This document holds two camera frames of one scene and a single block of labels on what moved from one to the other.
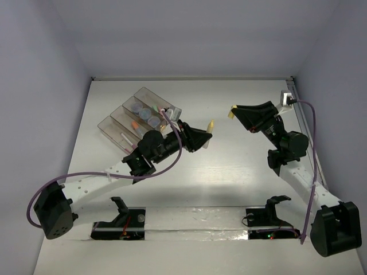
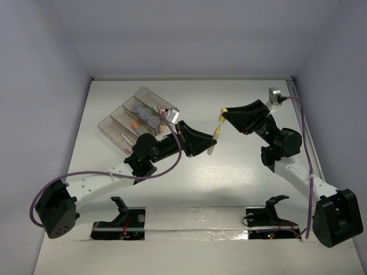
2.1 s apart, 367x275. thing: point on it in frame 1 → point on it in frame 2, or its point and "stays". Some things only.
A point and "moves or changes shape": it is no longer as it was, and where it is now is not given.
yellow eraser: [230, 114] moves or changes shape
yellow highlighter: [209, 129] → [215, 135]
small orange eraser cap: [135, 125] stays
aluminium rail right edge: [297, 101] stays
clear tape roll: [136, 107] stays
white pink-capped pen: [128, 141] stays
